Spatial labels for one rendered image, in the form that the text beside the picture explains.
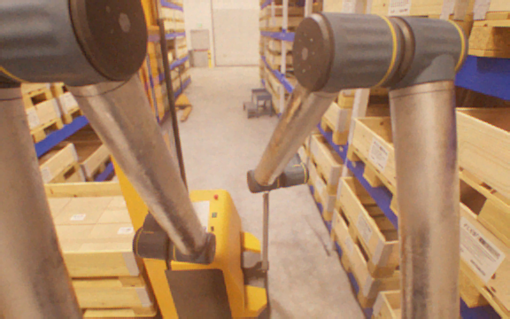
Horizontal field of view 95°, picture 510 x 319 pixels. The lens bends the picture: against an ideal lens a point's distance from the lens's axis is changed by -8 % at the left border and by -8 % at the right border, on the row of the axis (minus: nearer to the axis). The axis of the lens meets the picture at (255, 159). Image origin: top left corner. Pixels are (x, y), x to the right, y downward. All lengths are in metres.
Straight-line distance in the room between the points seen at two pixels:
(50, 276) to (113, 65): 0.44
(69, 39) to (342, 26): 0.40
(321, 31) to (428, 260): 0.54
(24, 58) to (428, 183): 0.72
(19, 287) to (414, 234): 0.81
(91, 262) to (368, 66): 1.78
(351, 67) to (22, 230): 0.65
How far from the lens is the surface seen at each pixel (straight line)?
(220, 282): 1.82
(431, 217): 0.67
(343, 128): 2.42
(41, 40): 0.38
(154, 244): 0.94
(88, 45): 0.35
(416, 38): 0.61
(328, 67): 0.48
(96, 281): 2.11
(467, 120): 1.26
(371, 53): 0.53
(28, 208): 0.58
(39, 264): 0.62
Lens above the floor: 2.15
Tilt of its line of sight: 28 degrees down
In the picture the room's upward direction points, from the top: straight up
